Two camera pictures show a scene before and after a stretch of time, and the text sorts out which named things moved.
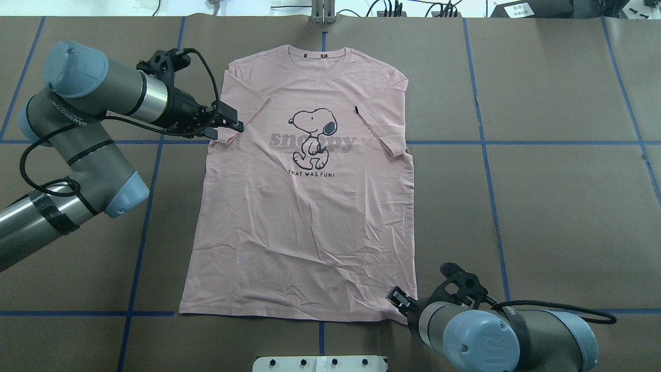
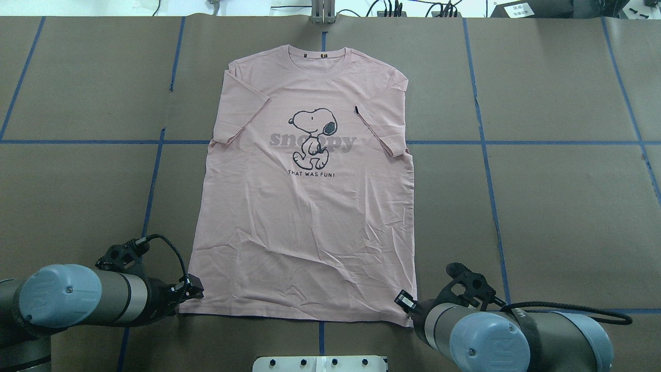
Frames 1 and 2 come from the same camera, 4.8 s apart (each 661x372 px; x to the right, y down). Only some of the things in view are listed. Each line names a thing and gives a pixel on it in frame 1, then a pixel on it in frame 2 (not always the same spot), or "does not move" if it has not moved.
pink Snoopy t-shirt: x=306 y=210 does not move
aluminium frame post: x=323 y=11 does not move
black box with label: x=534 y=9 does not move
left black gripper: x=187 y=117 -> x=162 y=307
